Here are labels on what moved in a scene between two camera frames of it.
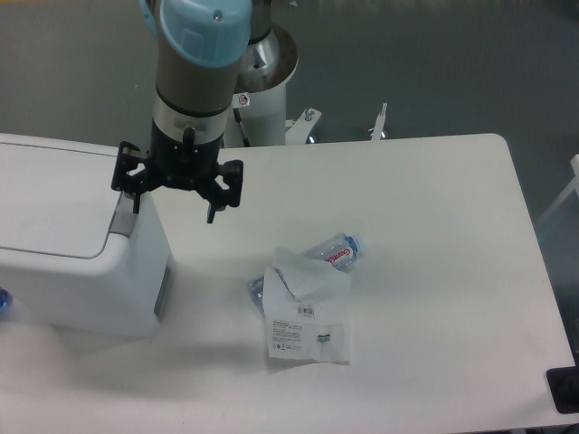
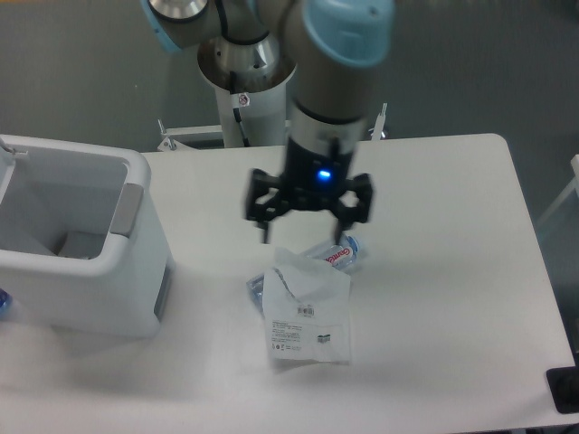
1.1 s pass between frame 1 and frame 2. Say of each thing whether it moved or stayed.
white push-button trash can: stayed
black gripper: moved
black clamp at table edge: stayed
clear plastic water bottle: stayed
